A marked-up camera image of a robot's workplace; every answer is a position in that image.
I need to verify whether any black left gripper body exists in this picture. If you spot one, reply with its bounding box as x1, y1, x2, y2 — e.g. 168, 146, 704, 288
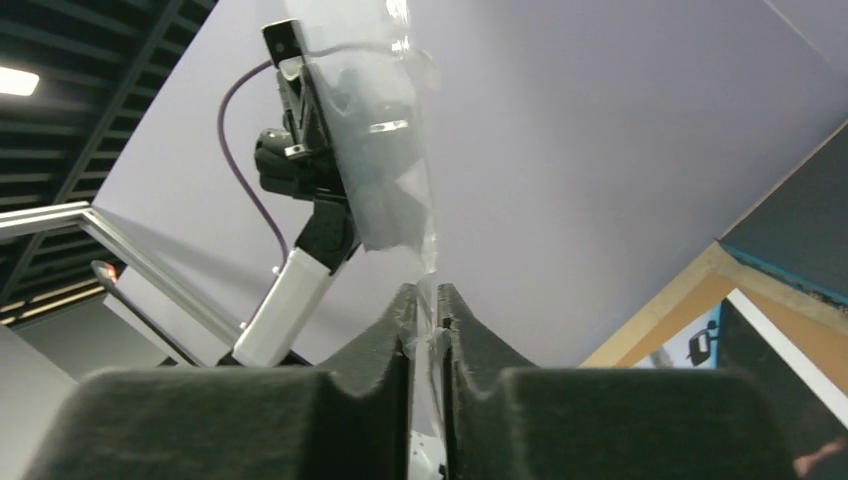
254, 62, 352, 206

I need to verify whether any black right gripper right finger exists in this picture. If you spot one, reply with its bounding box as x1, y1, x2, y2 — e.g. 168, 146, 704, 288
438, 284, 796, 479

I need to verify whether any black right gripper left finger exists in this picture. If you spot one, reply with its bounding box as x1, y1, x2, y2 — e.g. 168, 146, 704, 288
25, 284, 417, 479

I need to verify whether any clear acrylic sheet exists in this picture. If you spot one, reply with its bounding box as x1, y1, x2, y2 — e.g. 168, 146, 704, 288
287, 1, 447, 479

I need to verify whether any large printed photo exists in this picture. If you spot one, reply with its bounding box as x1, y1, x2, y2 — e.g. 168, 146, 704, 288
635, 289, 847, 479

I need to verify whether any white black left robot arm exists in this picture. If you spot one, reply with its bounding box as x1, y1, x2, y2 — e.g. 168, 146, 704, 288
218, 65, 361, 367

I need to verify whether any brown cardboard backing board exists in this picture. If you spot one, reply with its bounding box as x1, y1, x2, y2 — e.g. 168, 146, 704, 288
598, 273, 847, 391

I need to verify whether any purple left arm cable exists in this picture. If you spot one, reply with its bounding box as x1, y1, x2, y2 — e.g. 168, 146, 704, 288
216, 58, 293, 266

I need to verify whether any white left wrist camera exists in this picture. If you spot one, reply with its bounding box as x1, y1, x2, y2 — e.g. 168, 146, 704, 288
261, 19, 306, 81

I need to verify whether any dark network switch box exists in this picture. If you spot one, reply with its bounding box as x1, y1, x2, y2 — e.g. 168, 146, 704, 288
719, 124, 847, 308

